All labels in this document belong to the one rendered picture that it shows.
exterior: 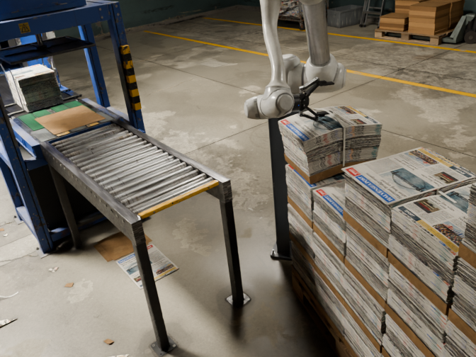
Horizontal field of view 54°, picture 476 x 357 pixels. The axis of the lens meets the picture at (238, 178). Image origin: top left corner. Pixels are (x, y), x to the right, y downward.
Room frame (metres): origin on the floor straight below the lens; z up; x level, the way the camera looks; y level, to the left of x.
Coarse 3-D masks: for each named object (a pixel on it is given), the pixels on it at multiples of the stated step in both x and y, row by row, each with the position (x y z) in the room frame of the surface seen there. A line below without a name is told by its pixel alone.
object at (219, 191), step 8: (112, 120) 3.11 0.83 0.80; (120, 120) 3.09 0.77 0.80; (128, 128) 2.92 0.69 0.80; (144, 136) 2.75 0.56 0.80; (152, 144) 2.62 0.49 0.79; (160, 144) 2.59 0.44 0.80; (168, 152) 2.46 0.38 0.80; (176, 152) 2.45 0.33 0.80; (184, 160) 2.33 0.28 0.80; (192, 160) 2.32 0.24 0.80; (200, 168) 2.21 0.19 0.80; (208, 168) 2.20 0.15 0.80; (208, 176) 2.12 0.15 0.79; (216, 176) 2.10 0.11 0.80; (224, 176) 2.09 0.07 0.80; (224, 184) 2.03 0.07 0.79; (208, 192) 2.14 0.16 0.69; (216, 192) 2.08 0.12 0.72; (224, 192) 2.03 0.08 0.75; (224, 200) 2.03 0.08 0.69
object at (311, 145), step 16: (304, 112) 2.15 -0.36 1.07; (288, 128) 2.01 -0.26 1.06; (304, 128) 1.97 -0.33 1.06; (320, 128) 1.94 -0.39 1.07; (288, 144) 2.05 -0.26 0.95; (304, 144) 1.85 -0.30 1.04; (320, 144) 1.87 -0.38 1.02; (336, 144) 1.89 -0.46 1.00; (304, 160) 1.89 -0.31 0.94; (320, 160) 1.88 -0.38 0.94; (336, 160) 1.90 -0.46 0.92
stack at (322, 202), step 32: (288, 192) 2.08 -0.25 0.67; (320, 192) 1.78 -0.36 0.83; (320, 224) 1.74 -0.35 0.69; (320, 256) 1.74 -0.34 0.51; (352, 256) 1.48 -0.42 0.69; (384, 256) 1.29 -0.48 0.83; (320, 288) 1.76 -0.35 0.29; (352, 288) 1.47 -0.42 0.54; (384, 288) 1.28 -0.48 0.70; (416, 288) 1.12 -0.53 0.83; (320, 320) 1.81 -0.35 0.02; (352, 320) 1.48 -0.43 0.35; (384, 320) 1.27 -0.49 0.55; (416, 320) 1.10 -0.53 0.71; (416, 352) 1.08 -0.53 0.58
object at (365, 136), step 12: (324, 108) 2.16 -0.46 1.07; (336, 108) 2.16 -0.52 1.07; (348, 108) 2.16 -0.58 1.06; (348, 120) 1.98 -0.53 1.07; (360, 120) 1.99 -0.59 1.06; (372, 120) 1.99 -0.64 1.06; (360, 132) 1.92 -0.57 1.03; (372, 132) 1.94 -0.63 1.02; (360, 144) 1.92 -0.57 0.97; (372, 144) 1.94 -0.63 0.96; (348, 156) 1.91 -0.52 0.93; (360, 156) 1.93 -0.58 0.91; (372, 156) 1.95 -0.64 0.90
